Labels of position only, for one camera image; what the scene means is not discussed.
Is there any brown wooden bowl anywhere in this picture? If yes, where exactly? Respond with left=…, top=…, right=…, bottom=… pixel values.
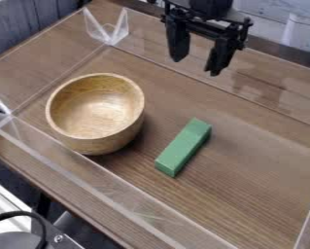
left=45, top=73, right=146, bottom=156

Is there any grey metal bracket with screw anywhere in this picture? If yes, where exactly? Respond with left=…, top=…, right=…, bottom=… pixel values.
left=44, top=221, right=84, bottom=249

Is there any black cable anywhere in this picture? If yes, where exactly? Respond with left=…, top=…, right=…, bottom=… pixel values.
left=0, top=210, right=48, bottom=249

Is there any white container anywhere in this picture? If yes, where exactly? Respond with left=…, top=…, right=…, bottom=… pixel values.
left=282, top=14, right=310, bottom=53

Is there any clear acrylic corner bracket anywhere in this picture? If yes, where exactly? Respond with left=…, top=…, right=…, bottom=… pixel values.
left=81, top=8, right=130, bottom=46

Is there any green rectangular block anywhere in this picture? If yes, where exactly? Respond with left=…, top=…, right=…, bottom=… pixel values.
left=155, top=118, right=211, bottom=177

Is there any clear acrylic front wall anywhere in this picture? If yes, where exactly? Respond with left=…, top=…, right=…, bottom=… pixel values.
left=0, top=115, right=238, bottom=249

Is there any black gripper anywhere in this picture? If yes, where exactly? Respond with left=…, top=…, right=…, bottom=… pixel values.
left=160, top=0, right=253, bottom=77

